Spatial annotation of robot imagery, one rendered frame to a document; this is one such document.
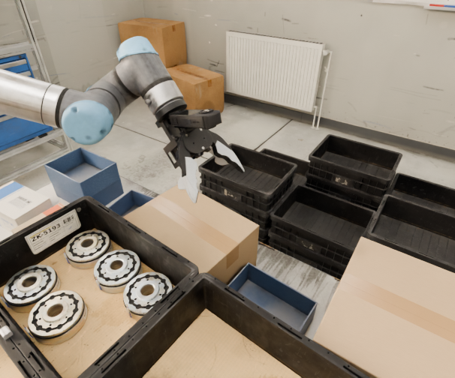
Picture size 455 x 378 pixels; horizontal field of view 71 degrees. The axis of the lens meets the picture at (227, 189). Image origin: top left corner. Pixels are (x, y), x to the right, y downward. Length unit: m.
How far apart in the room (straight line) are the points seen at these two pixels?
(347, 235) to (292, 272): 0.67
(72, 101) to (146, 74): 0.15
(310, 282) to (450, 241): 0.79
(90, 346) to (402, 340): 0.57
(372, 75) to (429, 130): 0.67
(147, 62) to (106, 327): 0.54
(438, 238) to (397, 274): 0.83
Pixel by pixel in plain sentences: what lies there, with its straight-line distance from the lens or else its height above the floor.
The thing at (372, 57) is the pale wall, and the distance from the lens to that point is 3.13.
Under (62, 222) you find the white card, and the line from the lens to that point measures 0.89.
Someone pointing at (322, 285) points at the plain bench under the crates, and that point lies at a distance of 0.96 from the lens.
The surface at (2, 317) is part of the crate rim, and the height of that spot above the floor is 0.92.
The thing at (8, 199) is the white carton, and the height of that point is 0.79.
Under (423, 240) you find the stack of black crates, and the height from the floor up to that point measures 0.49.
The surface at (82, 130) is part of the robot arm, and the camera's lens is 0.61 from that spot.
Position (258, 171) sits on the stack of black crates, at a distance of 1.72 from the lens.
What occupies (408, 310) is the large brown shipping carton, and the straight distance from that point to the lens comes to 0.72.
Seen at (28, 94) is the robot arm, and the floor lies 1.24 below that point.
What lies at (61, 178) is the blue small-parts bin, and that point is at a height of 0.82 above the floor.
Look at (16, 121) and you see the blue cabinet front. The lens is 2.71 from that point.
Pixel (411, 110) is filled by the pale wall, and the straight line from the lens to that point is 3.19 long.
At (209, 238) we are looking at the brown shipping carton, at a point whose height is 0.86.
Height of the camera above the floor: 1.44
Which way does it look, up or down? 37 degrees down
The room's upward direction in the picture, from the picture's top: straight up
